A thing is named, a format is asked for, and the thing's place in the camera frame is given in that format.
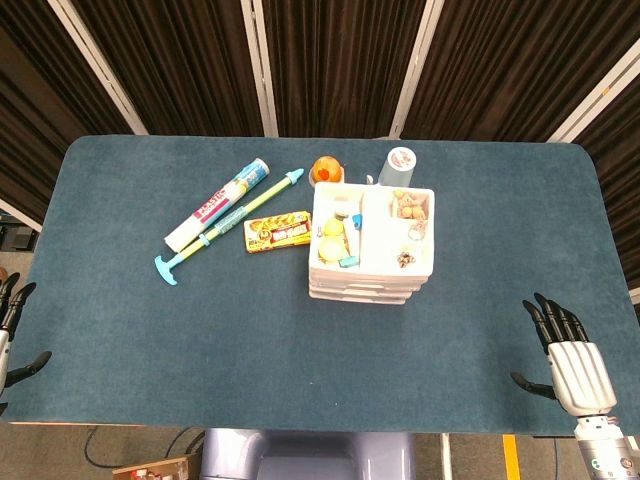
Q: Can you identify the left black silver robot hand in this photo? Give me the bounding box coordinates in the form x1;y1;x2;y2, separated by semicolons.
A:
0;272;53;416

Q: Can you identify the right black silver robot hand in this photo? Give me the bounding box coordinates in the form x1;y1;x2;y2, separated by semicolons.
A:
510;292;618;417

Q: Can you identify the transparent drawer with wide handle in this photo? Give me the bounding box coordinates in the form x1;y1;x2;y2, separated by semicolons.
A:
308;272;433;288

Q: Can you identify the lavender robot base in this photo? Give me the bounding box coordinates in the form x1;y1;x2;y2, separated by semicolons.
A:
199;428;416;480

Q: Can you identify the transparent middle drawer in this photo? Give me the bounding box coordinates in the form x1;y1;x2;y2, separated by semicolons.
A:
308;282;427;297

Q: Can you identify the transparent bottom drawer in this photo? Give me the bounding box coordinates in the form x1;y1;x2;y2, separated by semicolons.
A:
308;291;419;306

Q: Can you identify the white plastic drawer organizer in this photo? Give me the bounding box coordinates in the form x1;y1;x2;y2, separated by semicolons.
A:
307;180;436;306

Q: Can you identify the yellow snack packet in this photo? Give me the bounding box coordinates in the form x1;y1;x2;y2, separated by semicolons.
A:
243;209;313;255

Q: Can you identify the blue felt table mat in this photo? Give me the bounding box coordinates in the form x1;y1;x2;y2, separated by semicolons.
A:
0;134;640;436

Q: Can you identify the dark brown curtain panel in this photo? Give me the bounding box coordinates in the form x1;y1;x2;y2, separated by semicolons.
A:
69;0;265;137
402;0;640;142
262;0;427;139
0;0;136;224

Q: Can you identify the green blue water pump toy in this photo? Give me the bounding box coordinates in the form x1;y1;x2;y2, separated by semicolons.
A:
153;168;305;287

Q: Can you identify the small white carton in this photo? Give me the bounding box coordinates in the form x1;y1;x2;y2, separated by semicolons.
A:
344;222;362;259

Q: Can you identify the white plastic wrap roll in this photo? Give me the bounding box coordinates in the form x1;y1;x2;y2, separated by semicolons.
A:
163;157;271;254

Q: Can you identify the grey cup with printed lid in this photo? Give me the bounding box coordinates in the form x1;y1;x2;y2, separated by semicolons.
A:
377;145;418;187

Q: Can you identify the yellow toy in tray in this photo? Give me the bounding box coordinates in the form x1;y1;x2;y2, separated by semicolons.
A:
318;234;347;264

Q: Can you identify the orange round toy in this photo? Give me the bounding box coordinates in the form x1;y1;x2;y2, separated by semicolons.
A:
308;155;346;189

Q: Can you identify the black floor cable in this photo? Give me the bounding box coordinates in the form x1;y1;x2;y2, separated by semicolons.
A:
164;427;207;459
83;427;126;469

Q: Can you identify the white partition post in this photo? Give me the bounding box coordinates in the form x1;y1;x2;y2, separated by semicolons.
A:
47;0;149;135
388;0;446;140
0;197;44;232
239;0;280;139
547;49;640;144

